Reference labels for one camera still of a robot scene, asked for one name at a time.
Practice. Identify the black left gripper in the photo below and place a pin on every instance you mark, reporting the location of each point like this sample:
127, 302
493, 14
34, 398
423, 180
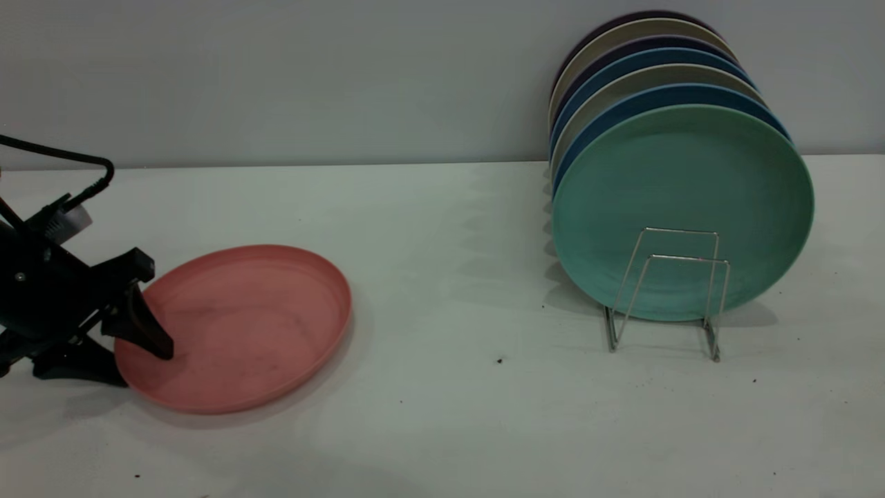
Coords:
48, 290

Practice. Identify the pink round plate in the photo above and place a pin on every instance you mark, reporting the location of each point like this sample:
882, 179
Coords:
249, 325

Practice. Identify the teal green plate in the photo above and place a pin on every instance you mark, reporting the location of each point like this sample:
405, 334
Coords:
684, 200

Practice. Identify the blue plate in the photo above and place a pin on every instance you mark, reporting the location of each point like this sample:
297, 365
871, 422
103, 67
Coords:
650, 57
650, 96

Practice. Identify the grey beige plate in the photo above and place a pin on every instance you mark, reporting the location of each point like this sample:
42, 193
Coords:
636, 29
657, 75

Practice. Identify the dark purple plate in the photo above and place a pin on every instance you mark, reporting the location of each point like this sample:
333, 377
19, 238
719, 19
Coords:
636, 15

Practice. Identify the dark navy plate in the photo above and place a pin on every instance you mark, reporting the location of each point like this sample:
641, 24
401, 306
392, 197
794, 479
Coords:
657, 41

